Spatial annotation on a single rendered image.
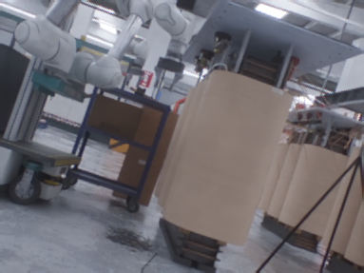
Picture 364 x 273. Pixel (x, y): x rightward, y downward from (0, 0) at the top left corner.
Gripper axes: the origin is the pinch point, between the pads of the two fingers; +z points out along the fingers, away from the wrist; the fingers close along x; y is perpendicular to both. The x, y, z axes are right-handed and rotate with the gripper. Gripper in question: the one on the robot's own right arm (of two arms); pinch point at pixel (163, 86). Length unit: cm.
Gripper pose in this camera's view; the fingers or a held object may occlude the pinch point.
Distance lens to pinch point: 220.2
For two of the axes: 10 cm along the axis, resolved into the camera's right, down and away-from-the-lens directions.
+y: -1.9, -0.9, -9.8
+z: -3.2, 9.5, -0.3
